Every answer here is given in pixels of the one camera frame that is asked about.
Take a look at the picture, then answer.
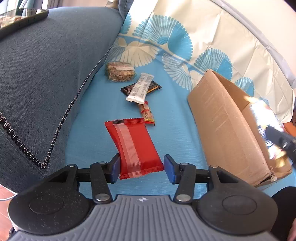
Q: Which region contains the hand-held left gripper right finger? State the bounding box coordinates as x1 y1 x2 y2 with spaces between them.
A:
163 154 243 204

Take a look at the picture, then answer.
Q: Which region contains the dark chocolate bar packet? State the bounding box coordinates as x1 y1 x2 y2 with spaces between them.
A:
121 80 162 96

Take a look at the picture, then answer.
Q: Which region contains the clear oat bar packet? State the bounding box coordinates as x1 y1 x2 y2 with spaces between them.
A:
106 62 136 82

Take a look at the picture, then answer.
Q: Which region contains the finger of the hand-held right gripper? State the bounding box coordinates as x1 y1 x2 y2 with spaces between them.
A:
265 126 296 164

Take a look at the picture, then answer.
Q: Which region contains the white stick snack packet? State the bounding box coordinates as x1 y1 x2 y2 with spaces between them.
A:
126 73 154 104

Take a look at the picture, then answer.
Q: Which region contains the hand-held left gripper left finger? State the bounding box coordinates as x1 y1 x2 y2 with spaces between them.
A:
47 153 122 204

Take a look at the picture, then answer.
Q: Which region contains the blue fan-print cloth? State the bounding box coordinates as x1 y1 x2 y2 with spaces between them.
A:
65 0 296 200

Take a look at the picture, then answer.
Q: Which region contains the person's dark clothing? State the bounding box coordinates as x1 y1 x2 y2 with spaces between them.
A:
270 185 296 241

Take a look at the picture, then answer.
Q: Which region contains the small red yellow snack packet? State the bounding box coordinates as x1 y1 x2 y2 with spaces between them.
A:
136 101 156 126

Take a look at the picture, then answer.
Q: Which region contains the plain red snack packet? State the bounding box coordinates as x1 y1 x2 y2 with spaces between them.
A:
105 118 164 180

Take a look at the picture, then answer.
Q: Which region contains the brown cardboard box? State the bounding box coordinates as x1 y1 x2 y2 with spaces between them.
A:
187 70 293 188

